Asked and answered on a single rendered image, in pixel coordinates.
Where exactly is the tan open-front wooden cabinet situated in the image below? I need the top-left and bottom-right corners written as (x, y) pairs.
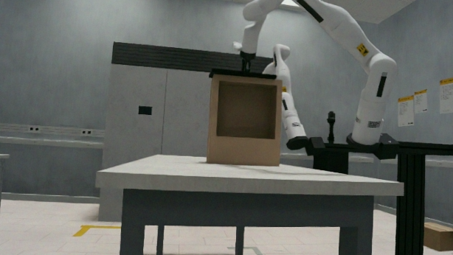
top-left (207, 74), bottom-right (283, 167)

